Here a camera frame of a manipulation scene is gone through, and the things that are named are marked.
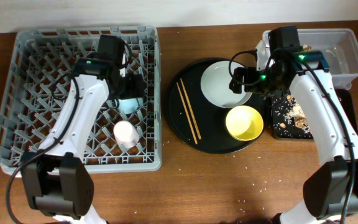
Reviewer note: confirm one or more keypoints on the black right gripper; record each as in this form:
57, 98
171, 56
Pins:
250, 73

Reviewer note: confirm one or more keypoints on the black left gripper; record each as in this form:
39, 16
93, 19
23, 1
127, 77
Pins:
135, 87

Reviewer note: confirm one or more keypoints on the light blue cup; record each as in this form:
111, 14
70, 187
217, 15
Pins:
129, 105

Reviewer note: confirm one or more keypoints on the yellow bowl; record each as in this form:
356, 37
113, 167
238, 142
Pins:
244, 123

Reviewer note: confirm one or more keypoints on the pink cup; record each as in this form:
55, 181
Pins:
126, 134

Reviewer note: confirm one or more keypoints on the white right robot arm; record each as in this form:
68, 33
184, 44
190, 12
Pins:
330, 195

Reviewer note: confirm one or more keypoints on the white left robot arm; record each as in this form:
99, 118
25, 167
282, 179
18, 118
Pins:
55, 179

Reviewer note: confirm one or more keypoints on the grey dishwasher rack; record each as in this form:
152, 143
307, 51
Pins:
37, 85

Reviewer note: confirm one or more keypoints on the pale green plate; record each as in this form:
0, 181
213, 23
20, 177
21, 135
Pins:
215, 82

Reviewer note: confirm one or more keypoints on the food scraps pile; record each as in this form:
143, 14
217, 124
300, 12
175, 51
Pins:
293, 114

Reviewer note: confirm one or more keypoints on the rectangular black tray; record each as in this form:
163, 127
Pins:
281, 130

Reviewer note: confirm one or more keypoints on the brown snack wrapper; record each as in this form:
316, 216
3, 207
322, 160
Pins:
306, 47

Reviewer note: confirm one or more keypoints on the clear plastic bin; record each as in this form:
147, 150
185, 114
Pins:
340, 50

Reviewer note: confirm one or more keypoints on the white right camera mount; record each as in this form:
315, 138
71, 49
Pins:
263, 54

